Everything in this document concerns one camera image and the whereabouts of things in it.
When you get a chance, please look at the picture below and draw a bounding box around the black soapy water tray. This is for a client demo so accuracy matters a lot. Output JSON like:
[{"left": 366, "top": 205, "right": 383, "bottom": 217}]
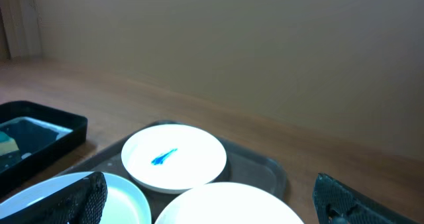
[{"left": 1, "top": 101, "right": 88, "bottom": 197}]

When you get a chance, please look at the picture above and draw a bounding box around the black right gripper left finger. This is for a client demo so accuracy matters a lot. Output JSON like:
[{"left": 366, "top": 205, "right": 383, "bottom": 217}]
[{"left": 1, "top": 172, "right": 108, "bottom": 224}]

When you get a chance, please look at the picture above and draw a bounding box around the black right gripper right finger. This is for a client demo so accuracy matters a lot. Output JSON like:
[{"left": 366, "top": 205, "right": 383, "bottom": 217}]
[{"left": 312, "top": 173, "right": 417, "bottom": 224}]

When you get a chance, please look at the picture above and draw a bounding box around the green yellow sponge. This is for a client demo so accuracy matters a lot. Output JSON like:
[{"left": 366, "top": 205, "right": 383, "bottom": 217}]
[{"left": 0, "top": 131, "right": 19, "bottom": 156}]

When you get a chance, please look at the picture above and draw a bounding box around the white plate with blue stain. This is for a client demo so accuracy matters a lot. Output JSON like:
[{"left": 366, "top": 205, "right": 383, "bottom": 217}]
[{"left": 121, "top": 124, "right": 227, "bottom": 194}]

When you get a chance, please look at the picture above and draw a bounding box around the dark brown serving tray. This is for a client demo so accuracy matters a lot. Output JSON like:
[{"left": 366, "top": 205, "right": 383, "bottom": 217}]
[{"left": 62, "top": 120, "right": 286, "bottom": 221}]

